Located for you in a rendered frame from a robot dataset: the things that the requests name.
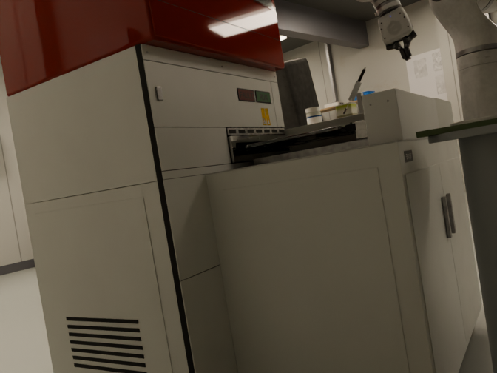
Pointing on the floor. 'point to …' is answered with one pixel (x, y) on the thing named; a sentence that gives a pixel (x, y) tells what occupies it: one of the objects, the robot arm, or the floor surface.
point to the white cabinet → (348, 261)
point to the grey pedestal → (481, 212)
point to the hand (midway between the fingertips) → (406, 54)
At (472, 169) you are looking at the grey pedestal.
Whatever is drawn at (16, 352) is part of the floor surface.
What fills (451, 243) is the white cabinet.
